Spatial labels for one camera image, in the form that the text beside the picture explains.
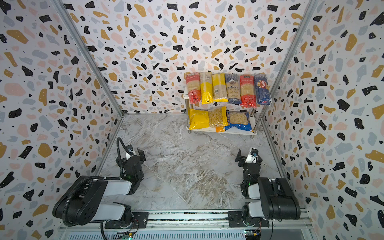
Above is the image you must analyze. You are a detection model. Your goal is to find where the blue orange orecchiette bag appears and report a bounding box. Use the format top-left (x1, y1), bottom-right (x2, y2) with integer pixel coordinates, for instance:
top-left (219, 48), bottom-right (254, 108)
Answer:
top-left (216, 112), bottom-right (253, 133)

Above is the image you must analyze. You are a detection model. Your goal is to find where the yellow pasta bag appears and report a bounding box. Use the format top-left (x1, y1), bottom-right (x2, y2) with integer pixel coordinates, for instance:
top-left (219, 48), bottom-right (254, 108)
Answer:
top-left (189, 107), bottom-right (229, 130)

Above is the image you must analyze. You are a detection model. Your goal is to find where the red spaghetti pack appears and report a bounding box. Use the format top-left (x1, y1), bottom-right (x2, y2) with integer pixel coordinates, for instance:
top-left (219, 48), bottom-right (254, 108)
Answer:
top-left (240, 75), bottom-right (257, 108)
top-left (186, 73), bottom-right (201, 104)

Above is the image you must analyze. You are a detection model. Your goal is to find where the blue Barilla spaghetti pack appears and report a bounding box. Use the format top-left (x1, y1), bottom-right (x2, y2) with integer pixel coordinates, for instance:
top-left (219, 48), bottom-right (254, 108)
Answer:
top-left (254, 74), bottom-right (272, 105)

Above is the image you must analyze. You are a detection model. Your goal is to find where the yellow spaghetti pack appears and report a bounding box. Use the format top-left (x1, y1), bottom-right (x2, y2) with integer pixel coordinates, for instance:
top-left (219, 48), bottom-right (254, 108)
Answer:
top-left (212, 73), bottom-right (229, 103)

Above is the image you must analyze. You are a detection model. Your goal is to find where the dark blue clear spaghetti pack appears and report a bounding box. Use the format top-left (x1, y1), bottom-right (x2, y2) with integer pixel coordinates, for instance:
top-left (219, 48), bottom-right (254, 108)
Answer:
top-left (225, 74), bottom-right (242, 105)

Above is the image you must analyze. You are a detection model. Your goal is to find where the yellow spaghetti pack barcode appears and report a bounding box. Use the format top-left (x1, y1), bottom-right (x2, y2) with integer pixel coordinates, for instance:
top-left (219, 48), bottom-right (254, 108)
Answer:
top-left (200, 72), bottom-right (214, 105)

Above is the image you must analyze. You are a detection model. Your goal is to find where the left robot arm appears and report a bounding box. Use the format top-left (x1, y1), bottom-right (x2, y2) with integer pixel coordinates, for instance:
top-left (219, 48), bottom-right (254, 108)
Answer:
top-left (53, 149), bottom-right (146, 228)

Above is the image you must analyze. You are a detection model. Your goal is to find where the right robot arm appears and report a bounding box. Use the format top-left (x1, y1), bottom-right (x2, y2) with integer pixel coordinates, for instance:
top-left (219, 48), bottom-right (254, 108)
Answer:
top-left (233, 148), bottom-right (301, 227)

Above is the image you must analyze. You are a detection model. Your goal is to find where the white two-tier shelf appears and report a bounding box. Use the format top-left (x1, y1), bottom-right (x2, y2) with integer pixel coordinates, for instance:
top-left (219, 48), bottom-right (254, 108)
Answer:
top-left (182, 86), bottom-right (264, 139)

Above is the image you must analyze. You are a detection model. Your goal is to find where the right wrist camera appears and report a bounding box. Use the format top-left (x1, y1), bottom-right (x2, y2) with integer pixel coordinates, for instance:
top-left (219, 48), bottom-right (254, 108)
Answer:
top-left (245, 148), bottom-right (259, 164)

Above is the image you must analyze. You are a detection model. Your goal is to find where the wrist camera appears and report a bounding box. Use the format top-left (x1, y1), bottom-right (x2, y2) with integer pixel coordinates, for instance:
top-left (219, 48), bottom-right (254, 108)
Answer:
top-left (245, 148), bottom-right (259, 164)
top-left (124, 145), bottom-right (136, 161)

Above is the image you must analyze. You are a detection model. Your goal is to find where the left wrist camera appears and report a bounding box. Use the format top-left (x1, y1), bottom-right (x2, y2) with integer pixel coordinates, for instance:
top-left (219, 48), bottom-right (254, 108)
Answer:
top-left (124, 145), bottom-right (136, 161)

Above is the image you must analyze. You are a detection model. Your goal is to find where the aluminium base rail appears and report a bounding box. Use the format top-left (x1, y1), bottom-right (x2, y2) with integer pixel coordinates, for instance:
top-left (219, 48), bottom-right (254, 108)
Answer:
top-left (56, 209), bottom-right (317, 240)

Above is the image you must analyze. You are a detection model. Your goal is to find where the black corrugated cable hose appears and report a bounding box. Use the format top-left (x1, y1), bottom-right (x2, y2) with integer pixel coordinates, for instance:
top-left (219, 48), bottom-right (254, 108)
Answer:
top-left (61, 137), bottom-right (127, 227)

